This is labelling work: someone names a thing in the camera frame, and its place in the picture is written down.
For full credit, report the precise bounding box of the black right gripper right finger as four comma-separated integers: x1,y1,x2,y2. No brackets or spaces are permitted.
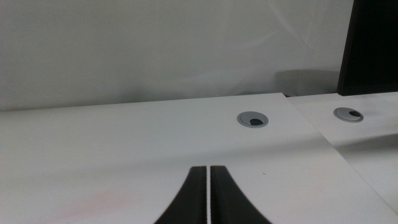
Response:
210,166,273,224

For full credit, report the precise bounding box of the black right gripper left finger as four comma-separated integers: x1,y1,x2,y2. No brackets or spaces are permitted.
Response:
154,166,208,224

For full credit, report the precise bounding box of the white cloth backdrop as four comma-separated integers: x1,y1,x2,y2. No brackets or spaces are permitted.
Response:
0,0,354,112

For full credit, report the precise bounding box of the black upright panel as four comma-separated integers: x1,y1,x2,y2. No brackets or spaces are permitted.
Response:
337,0,398,96

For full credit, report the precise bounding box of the round grey cable grommet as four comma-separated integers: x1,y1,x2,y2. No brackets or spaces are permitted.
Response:
333,107,364,123
237,111,269,129

